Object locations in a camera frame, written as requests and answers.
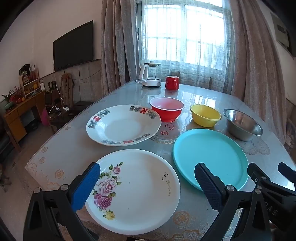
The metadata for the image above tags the red plastic bowl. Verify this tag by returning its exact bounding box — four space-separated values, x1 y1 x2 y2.
149 97 185 122

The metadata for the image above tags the beige textured curtain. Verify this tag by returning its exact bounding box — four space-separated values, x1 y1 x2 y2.
228 0 289 121
100 0 144 96

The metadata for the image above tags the small wooden shelf unit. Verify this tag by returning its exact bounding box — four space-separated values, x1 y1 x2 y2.
19 68 41 98

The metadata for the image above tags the yellow plastic bowl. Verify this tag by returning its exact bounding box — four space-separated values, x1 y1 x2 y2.
190 104 222 127

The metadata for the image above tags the dark low table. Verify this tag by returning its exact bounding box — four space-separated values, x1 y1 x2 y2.
45 100 94 131

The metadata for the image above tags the red mug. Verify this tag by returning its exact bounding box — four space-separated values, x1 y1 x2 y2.
165 75 180 90

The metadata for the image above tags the white plate with patterned rim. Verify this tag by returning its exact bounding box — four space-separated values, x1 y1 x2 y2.
86 104 162 146

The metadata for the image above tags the wooden chair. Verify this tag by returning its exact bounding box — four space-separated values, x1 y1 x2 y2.
60 73 75 107

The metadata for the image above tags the pink plastic item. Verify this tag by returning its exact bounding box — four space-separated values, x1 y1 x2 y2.
42 108 50 127

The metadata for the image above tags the teal plastic plate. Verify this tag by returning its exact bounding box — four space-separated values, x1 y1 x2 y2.
172 129 249 191

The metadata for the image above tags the white glass electric kettle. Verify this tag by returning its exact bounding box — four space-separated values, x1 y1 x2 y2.
135 61 162 88

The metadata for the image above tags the wall electrical panel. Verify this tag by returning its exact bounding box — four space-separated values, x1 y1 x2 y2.
270 10 292 50

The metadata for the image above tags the black flat television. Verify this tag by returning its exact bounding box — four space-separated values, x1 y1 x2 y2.
53 20 94 72

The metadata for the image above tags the green potted plant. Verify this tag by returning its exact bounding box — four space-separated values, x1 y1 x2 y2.
1 90 15 103

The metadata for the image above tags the sheer white curtain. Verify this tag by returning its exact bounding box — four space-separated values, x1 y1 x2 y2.
139 0 234 93

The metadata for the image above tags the wooden cabinet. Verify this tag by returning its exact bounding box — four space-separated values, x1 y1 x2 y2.
3 90 47 149

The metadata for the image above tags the white framed window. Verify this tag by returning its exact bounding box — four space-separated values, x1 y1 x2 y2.
135 0 232 70

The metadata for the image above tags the white plate with pink roses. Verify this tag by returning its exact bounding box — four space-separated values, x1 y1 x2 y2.
85 149 181 235

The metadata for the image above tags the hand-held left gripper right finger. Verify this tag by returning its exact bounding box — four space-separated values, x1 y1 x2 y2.
194 162 272 241

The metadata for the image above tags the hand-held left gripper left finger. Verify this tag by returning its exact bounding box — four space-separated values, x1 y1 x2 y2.
23 162 101 241

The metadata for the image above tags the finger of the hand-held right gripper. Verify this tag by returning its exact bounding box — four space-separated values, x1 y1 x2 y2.
247 163 271 186
277 162 296 183

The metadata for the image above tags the stainless steel bowl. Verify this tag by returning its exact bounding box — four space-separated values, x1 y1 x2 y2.
223 109 263 142

